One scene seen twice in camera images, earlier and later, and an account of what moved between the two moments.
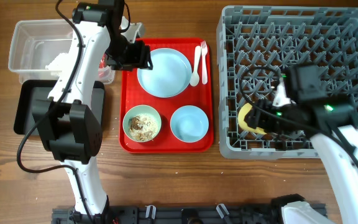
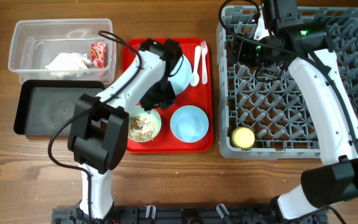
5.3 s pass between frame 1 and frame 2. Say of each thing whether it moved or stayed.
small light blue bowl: stayed
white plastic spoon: stayed
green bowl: stayed
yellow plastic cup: moved
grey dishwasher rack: stayed
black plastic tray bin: stayed
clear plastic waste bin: stayed
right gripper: moved
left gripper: moved
